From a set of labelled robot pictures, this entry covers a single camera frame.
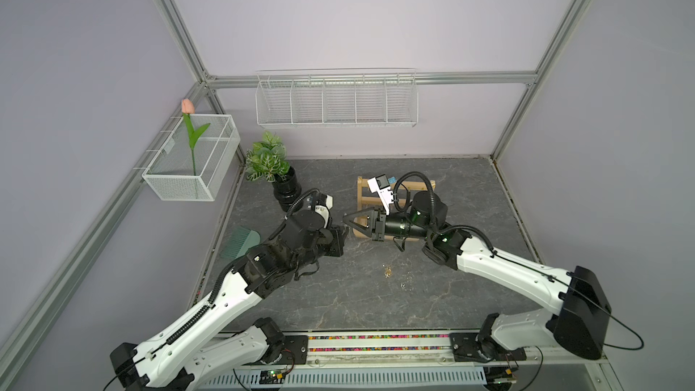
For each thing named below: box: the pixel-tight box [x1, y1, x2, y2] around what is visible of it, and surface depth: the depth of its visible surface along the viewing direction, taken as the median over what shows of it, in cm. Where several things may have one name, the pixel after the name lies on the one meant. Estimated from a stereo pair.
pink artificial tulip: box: [180, 98, 211, 176], surface depth 82 cm
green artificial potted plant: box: [245, 131, 291, 182], surface depth 86 cm
